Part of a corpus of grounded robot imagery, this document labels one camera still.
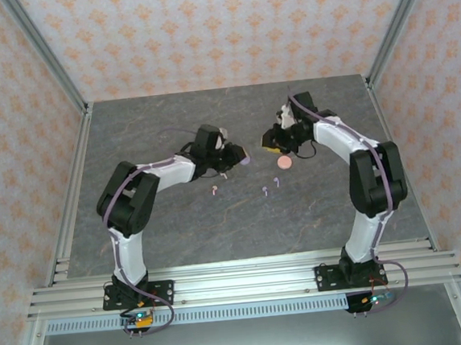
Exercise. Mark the aluminium corner post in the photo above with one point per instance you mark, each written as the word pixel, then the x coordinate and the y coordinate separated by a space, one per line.
pixel 48 55
pixel 396 25

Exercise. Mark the pink earbud charging case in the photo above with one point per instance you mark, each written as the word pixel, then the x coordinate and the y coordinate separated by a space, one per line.
pixel 284 163

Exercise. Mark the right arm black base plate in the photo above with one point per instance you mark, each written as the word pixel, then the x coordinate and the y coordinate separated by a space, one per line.
pixel 324 277

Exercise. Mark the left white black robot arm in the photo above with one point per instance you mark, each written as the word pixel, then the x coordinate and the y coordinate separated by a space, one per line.
pixel 128 254

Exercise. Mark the grey metal sheet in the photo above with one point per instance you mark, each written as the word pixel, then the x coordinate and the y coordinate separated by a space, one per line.
pixel 245 340

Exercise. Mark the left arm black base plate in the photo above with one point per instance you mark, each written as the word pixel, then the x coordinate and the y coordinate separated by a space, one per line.
pixel 164 291

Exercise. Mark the aluminium mounting beam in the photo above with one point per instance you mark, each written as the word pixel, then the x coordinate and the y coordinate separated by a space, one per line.
pixel 244 280

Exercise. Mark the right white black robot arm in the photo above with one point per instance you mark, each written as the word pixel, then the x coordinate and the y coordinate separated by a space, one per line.
pixel 361 233

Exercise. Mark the aluminium side rail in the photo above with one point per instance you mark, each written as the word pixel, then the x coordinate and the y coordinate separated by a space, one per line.
pixel 422 224
pixel 71 194

